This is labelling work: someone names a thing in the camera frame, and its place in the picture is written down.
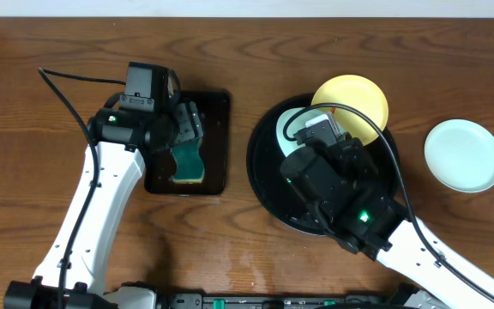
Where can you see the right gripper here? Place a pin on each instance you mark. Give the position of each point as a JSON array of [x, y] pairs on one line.
[[357, 154]]

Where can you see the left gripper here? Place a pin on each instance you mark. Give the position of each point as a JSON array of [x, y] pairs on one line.
[[188, 127]]

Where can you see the green yellow sponge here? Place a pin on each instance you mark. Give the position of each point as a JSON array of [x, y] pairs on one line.
[[190, 168]]

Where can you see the yellow plate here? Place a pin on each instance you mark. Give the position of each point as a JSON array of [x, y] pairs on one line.
[[363, 95]]

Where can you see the light green plate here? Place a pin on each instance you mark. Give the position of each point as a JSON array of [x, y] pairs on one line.
[[310, 117], [460, 155]]

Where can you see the light green plate front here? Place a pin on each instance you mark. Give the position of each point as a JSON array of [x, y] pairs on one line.
[[460, 155]]

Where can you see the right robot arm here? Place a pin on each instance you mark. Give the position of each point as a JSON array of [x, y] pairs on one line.
[[345, 187]]

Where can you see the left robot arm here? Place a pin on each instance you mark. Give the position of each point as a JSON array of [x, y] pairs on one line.
[[73, 272]]

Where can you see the black rectangular tray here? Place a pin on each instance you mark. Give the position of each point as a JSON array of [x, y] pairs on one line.
[[214, 109]]

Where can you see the black round tray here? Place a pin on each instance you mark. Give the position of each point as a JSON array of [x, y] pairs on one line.
[[264, 158]]

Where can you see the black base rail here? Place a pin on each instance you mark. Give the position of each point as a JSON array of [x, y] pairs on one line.
[[197, 299]]

